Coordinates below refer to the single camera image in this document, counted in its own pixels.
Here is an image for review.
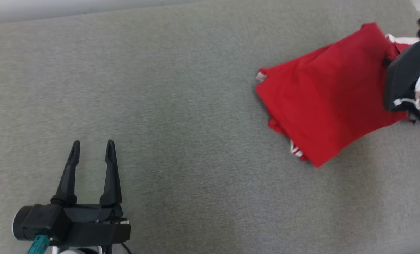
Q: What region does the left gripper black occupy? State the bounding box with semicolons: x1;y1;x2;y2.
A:
51;139;131;247

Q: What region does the left camera cable teal plug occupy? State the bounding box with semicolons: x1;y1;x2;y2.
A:
27;235;50;254

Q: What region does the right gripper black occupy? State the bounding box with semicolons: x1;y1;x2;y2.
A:
383;37;420;113

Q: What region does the grey fabric sofa cushion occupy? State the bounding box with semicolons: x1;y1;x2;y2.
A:
0;0;420;254

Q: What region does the red jersey with white stripes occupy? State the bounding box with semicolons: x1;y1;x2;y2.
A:
255;22;420;168

